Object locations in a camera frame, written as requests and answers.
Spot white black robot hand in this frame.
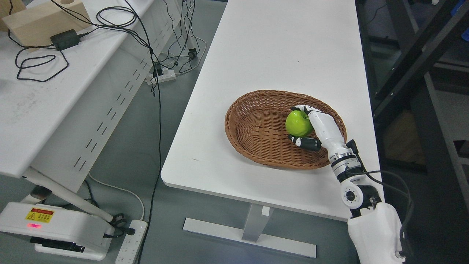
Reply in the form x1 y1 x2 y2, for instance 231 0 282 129
291 105 352 161

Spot brown wicker basket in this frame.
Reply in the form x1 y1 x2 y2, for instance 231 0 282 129
225 90 347 169

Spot black metal shelf left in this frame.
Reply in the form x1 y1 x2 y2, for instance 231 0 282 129
355 0 468 264

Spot green apple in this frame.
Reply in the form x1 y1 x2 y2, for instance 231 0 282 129
285 110 314 137

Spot white power strip near device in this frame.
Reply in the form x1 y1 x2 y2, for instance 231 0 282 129
115 220 148 264

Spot black power adapter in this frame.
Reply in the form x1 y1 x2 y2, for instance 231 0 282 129
50 29 81 51

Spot long black floor cable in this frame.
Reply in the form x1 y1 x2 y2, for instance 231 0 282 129
125 0 163 264

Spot white power strip far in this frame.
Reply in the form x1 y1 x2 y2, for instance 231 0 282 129
145 68 176 85

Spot black looped cable on desk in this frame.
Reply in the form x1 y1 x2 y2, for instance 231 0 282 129
7 29 70 83

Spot white robot forearm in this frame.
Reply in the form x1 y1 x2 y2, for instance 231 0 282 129
327 144 406 264

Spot white floor device with label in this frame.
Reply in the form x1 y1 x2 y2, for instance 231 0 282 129
0 202 114 261

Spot wooden block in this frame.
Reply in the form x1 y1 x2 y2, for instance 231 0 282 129
2 0 90 47

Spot white standing table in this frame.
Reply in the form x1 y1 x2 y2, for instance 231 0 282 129
161 0 380 263

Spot white perforated side desk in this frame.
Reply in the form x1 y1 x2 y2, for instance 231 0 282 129
0 0 184 223

